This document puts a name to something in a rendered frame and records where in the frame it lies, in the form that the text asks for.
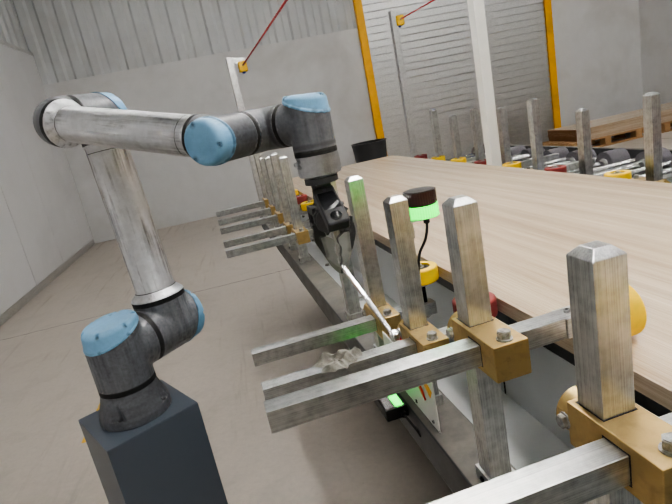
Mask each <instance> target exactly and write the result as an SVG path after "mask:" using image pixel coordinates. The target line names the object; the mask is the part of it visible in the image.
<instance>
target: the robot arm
mask: <svg viewBox="0 0 672 504"><path fill-rule="evenodd" d="M330 111H331V108H330V107H329V104H328V100H327V96H326V95H325V94H324V93H323V92H314V93H306V94H298V95H290V96H284V97H283V98H282V104H277V105H273V106H268V107H264V108H259V109H251V110H246V111H241V112H235V113H229V114H223V115H210V114H179V113H165V112H151V111H137V110H127V108H126V106H125V105H124V103H123V102H122V101H121V100H120V99H119V98H118V97H116V96H115V95H114V94H112V93H108V92H91V93H86V94H75V95H66V96H65V95H63V96H55V97H51V98H47V99H45V100H43V101H42V102H40V103H39V104H38V105H37V107H36V108H35V111H34V113H33V125H34V128H35V131H36V133H37V134H38V135H39V137H40V138H41V139H43V140H44V141H45V142H47V143H48V144H50V145H53V146H56V147H61V148H73V147H76V146H78V145H79V144H81V145H82V147H83V149H84V150H85V153H86V155H87V158H88V161H89V164H90V167H91V169H92V172H93V175H94V178H95V181H96V184H97V186H98V189H99V192H100V195H101V198H102V200H103V203H104V206H105V209H106V212H107V214H108V217H109V220H110V223H111V226H112V228H113V231H114V234H115V237H116V240H117V243H118V245H119V248H120V251H121V254H122V257H123V259H124V262H125V265H126V268H127V271H128V273H129V276H130V279H131V282H132V285H133V287H134V290H135V296H134V297H133V299H132V301H131V304H132V307H133V309H134V311H133V310H128V309H127V310H120V311H119V312H112V313H109V314H107V315H104V316H102V317H100V318H98V319H96V320H95V321H94V322H91V323H90V324H89V325H87V326H86V327H85V328H84V330H83V331H82V333H81V342H82V346H83V353H84V354H85V357H86V359H87V362H88V365H89V368H90V371H91V374H92V376H93V379H94V382H95V385H96V388H97V391H98V393H99V396H100V406H99V421H100V424H101V427H102V429H104V430H105V431H108V432H123V431H128V430H132V429H135V428H138V427H140V426H143V425H145V424H147V423H149V422H151V421H153V420H154V419H156V418H158V417H159V416H160V415H162V414H163V413H164V412H165V411H166V410H167V409H168V408H169V406H170V405H171V402H172V398H171V395H170V392H169V390H168V389H167V388H166V386H165V385H164V384H163V383H162V382H161V381H160V380H159V378H158V377H157V376H156V373H155V370H154V367H153V363H154V362H156V361H157V360H159V359H161V358H162V357H164V356H166V355H167V354H169V353H170V352H172V351H174V350H175V349H177V348H178V347H180V346H182V345H183V344H185V343H187V342H189V341H190V340H192V339H193V338H194V337H195V336H196V335H197V334H199V333H200V332H201V330H202V328H203V326H204V322H205V314H204V313H203V311H204V309H203V306H202V304H201V302H200V300H199V299H198V297H197V296H196V295H195V294H194V293H191V291H189V290H186V289H184V287H183V285H182V284H180V283H178V282H175V281H174V279H173V276H172V273H171V270H170V267H169V264H168V261H167V258H166V255H165V252H164V249H163V247H162V244H161V241H160V238H159V235H158V232H157V229H156V226H155V223H154V220H153V217H152V214H151V211H150V208H149V205H148V202H147V199H146V196H145V193H144V190H143V187H142V184H141V181H140V178H139V175H138V172H137V169H136V166H135V163H134V160H133V157H132V154H131V151H130V150H136V151H144V152H152V153H160V154H168V155H176V156H184V157H191V158H192V159H193V160H194V161H196V162H197V163H199V164H201V165H204V166H218V165H222V164H224V163H226V162H228V161H232V160H236V159H239V158H243V157H247V156H251V155H254V154H258V153H262V152H265V151H269V150H275V149H281V148H287V147H292V148H293V152H294V157H295V159H296V161H297V163H294V167H295V168H296V167H298V168H297V170H298V174H299V178H301V179H304V181H305V186H311V188H312V194H313V199H314V202H313V204H311V205H307V206H306V207H307V212H308V217H309V221H310V226H311V229H313V234H312V235H313V239H314V241H315V243H316V245H317V246H318V248H319V249H320V250H321V252H322V253H323V255H324V256H325V258H326V259H327V261H328V262H329V264H330V265H331V266H332V267H333V268H334V269H335V270H336V271H337V272H339V273H344V272H343V270H342V269H341V267H340V266H341V265H342V264H344V265H345V267H346V268H347V266H348V264H349V261H350V257H351V253H352V249H353V246H354V241H355V235H356V230H355V225H354V223H353V216H351V215H350V216H349V214H348V212H347V210H348V208H347V207H346V206H344V201H341V200H340V198H339V196H338V194H337V192H336V190H335V189H334V187H333V185H331V182H333V181H336V180H338V179H339V178H338V173H337V172H339V171H340V170H341V169H342V168H341V163H340V158H339V153H338V149H337V145H336V139H335V134H334V129H333V124H332V119H331V113H330ZM337 230H339V232H340V234H339V235H338V236H337V237H336V239H337V243H338V244H339V246H340V253H339V254H340V256H341V263H340V264H339V262H338V256H337V254H336V253H335V240H334V239H333V238H331V237H328V236H326V235H329V234H330V232H333V231H337ZM324 232H325V233H324Z"/></svg>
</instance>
